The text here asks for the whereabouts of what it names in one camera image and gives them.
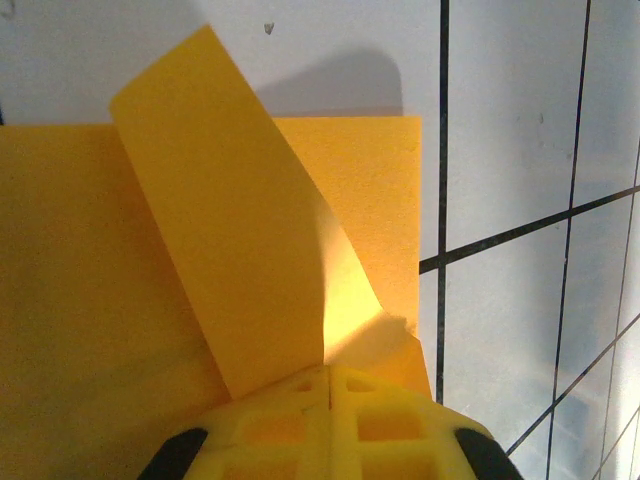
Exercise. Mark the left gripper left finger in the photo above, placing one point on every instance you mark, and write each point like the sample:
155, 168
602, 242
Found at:
270, 440

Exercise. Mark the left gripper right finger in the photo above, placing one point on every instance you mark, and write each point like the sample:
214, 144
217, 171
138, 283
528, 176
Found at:
390, 440

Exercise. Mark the yellow cloth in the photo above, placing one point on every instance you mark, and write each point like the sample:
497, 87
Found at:
200, 200

